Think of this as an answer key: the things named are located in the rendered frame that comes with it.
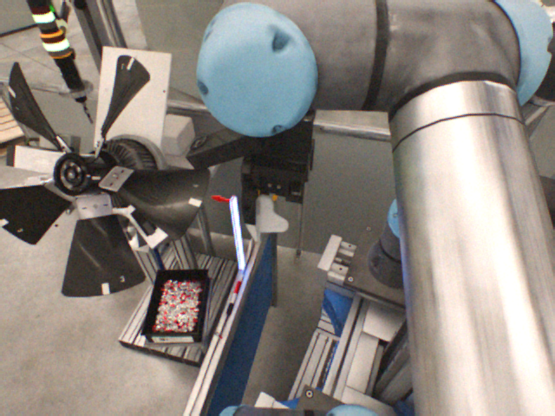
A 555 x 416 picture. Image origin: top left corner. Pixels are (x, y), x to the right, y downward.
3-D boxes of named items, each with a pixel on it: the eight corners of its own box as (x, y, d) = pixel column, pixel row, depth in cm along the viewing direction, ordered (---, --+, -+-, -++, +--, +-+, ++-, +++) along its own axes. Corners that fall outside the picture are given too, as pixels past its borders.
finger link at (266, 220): (284, 259, 48) (289, 204, 43) (244, 250, 49) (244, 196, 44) (288, 245, 51) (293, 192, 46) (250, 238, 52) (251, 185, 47)
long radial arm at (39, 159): (112, 159, 120) (88, 158, 109) (110, 180, 121) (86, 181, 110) (43, 147, 125) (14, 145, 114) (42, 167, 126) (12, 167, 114)
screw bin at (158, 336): (162, 280, 116) (157, 269, 111) (211, 280, 116) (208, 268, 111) (146, 344, 101) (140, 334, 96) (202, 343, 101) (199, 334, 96)
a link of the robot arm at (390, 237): (372, 247, 85) (384, 211, 75) (392, 214, 93) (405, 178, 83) (419, 270, 80) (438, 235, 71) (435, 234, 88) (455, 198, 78)
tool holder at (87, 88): (62, 82, 79) (41, 39, 72) (94, 78, 81) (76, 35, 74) (59, 100, 74) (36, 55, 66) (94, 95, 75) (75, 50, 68)
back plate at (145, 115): (56, 230, 129) (54, 231, 127) (72, 43, 120) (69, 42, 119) (185, 260, 120) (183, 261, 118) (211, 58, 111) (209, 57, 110)
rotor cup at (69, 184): (79, 154, 105) (42, 152, 92) (120, 146, 102) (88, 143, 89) (88, 200, 106) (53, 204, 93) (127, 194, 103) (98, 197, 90)
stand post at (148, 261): (173, 314, 193) (119, 203, 127) (187, 317, 192) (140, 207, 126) (169, 321, 190) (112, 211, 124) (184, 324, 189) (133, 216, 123)
